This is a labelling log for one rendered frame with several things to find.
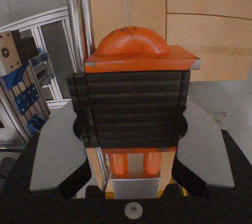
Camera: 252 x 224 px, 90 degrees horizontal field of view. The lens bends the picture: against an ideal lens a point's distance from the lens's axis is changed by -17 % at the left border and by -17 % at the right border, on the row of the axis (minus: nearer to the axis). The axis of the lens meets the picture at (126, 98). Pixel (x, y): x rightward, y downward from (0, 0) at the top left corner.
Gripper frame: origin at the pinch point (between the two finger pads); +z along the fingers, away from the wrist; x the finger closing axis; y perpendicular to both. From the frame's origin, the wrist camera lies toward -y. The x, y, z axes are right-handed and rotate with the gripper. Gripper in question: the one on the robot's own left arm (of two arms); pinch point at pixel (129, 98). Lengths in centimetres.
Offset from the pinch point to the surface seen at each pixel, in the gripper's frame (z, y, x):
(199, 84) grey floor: 127, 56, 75
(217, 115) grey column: 125, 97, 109
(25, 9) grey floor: 128, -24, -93
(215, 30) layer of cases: 72, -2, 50
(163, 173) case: 33, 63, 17
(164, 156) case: 33, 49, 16
